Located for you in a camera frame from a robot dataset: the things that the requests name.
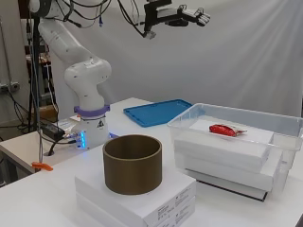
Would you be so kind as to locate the white hanging sheet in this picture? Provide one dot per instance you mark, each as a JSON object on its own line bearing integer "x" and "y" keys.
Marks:
{"x": 221, "y": 63}

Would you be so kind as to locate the blue plastic lid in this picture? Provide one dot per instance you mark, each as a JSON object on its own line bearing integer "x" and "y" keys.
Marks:
{"x": 156, "y": 112}

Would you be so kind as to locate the brown round tub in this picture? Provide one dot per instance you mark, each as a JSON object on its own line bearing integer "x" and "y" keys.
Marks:
{"x": 132, "y": 170}

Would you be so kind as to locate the brown cardboard box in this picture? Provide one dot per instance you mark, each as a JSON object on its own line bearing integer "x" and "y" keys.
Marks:
{"x": 47, "y": 113}

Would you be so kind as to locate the black stand pole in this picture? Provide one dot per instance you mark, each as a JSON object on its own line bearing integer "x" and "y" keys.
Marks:
{"x": 35, "y": 78}

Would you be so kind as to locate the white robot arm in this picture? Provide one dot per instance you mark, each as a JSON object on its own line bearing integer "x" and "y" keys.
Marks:
{"x": 88, "y": 85}

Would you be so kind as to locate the red packet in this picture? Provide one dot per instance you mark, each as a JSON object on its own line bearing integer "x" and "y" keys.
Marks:
{"x": 226, "y": 129}

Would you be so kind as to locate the white flat box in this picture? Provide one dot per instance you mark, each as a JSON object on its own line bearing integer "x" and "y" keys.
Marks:
{"x": 268, "y": 179}
{"x": 176, "y": 217}
{"x": 142, "y": 205}
{"x": 221, "y": 148}

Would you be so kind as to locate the orange clamp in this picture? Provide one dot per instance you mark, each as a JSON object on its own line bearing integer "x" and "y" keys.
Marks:
{"x": 41, "y": 166}

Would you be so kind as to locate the flat box with black base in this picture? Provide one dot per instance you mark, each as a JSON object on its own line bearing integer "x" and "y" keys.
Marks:
{"x": 233, "y": 189}

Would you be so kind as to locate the black power adapter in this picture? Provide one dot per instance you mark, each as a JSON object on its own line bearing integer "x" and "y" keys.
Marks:
{"x": 52, "y": 130}

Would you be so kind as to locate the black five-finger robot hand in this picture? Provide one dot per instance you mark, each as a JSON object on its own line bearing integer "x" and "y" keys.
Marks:
{"x": 186, "y": 15}

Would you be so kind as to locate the clear plastic box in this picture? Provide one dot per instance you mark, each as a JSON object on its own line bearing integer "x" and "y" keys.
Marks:
{"x": 284, "y": 132}

